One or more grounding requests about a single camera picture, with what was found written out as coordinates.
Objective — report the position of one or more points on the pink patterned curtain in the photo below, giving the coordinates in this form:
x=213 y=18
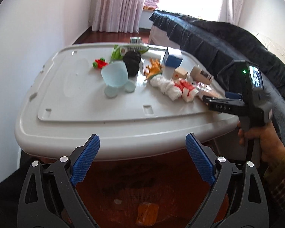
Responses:
x=117 y=16
x=237 y=0

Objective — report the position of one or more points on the blue white carton box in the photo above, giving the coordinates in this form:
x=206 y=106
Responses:
x=172 y=57

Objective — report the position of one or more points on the red green toy cart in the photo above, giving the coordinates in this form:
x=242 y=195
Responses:
x=99 y=63

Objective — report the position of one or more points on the dark blanket on bed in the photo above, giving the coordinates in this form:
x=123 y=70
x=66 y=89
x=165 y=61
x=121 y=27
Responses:
x=217 y=45

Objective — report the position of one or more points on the small white blue packet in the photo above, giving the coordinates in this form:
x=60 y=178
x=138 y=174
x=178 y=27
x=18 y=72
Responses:
x=136 y=40

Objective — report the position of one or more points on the orange trash bin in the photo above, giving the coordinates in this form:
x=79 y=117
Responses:
x=161 y=191

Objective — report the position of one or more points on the orange toy dinosaur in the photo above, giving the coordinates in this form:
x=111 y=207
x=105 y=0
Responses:
x=153 y=69

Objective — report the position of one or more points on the orange drink pouch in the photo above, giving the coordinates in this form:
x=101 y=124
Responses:
x=206 y=90

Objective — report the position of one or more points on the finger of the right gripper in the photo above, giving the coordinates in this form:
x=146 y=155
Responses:
x=228 y=106
x=231 y=95

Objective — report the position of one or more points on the pink patterned right curtain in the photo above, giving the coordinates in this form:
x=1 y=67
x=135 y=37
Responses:
x=237 y=0

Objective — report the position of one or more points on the green snack bag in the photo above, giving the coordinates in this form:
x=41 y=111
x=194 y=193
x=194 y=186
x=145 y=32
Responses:
x=119 y=51

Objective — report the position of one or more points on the folded pink quilt stack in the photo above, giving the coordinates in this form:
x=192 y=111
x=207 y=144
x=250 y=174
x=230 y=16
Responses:
x=150 y=5

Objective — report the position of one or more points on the light blue plastic cup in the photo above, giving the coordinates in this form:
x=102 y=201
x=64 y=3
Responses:
x=115 y=76

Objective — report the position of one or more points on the small wooden cube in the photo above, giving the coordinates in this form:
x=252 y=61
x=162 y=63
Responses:
x=179 y=72

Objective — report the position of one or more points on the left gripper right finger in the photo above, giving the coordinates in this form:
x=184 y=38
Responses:
x=236 y=197

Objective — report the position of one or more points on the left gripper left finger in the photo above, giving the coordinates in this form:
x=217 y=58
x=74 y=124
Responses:
x=48 y=197

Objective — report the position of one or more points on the black fuzzy cloth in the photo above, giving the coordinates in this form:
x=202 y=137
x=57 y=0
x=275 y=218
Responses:
x=132 y=60

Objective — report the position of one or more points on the pink patterned left curtain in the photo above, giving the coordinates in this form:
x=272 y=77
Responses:
x=117 y=16

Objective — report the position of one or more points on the beige bottle with black label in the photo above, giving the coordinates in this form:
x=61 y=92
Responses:
x=199 y=75

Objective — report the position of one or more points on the red white paper wrapper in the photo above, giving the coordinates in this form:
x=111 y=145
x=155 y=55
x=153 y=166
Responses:
x=189 y=92

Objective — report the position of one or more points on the white plastic storage box lid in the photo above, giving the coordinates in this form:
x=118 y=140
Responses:
x=66 y=105

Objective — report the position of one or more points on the white bed frame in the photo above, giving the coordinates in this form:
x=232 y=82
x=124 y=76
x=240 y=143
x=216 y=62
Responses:
x=160 y=38

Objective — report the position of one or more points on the person's right hand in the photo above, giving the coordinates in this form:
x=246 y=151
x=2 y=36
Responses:
x=273 y=149

